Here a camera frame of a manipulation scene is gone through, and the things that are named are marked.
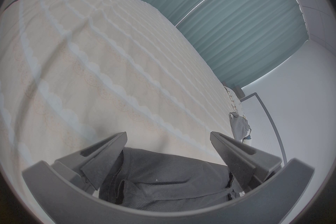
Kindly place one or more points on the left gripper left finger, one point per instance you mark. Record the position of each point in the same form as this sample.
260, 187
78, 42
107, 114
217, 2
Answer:
105, 162

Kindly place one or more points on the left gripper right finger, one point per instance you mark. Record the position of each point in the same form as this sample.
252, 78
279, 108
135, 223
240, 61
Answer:
236, 162

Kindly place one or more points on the black T-shirt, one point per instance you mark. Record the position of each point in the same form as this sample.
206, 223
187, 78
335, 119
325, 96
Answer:
162, 178

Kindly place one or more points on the pile of clothes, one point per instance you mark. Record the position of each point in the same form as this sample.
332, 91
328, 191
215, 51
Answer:
238, 125

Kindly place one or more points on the bed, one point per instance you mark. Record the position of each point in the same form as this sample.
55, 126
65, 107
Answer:
105, 73

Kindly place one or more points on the white printed pillow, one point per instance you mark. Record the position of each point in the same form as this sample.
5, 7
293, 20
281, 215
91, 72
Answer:
235, 102

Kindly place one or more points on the grey bedside table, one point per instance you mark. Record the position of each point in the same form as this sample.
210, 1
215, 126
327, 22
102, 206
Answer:
237, 91

